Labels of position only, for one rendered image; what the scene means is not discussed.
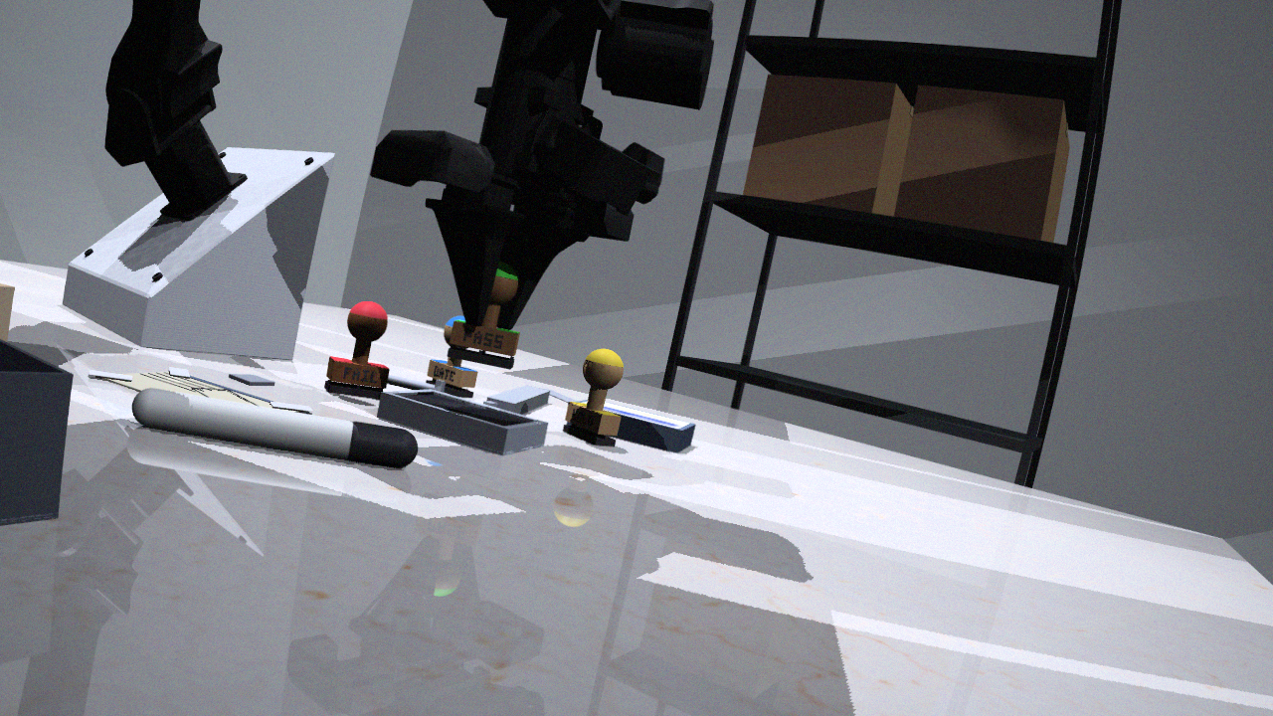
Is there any brown wooden stamp with red-topped handle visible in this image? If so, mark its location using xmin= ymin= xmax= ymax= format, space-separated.
xmin=325 ymin=301 xmax=390 ymax=400

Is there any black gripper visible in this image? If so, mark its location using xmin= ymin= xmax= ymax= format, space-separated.
xmin=370 ymin=69 xmax=634 ymax=330

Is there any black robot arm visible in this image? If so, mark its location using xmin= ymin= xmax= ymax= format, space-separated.
xmin=104 ymin=0 xmax=714 ymax=220

